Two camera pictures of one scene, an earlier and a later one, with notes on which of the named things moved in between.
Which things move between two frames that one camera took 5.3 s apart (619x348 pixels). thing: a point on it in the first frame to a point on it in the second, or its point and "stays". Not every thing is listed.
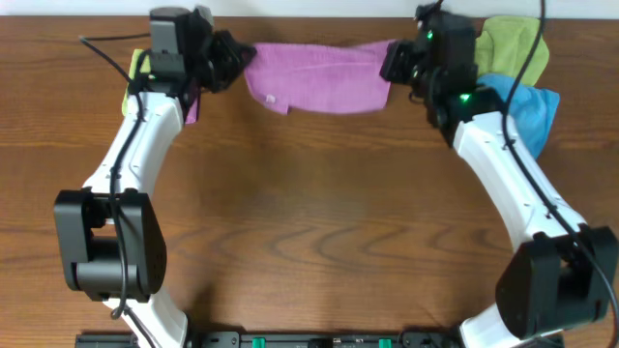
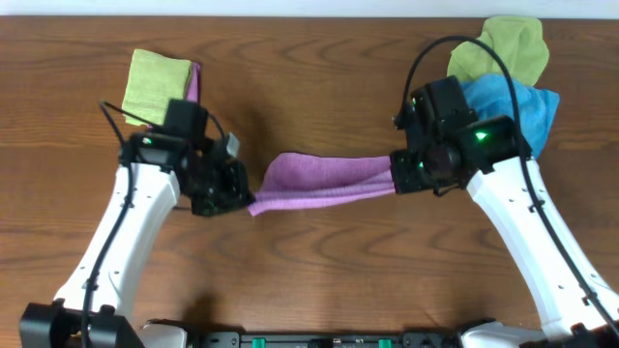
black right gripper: [401, 65] to [403, 172]
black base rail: [284, 339] stays
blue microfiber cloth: [532, 109] stays
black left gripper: [224, 60] to [226, 191]
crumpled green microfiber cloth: [504, 45] stays
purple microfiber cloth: [320, 77] to [296, 178]
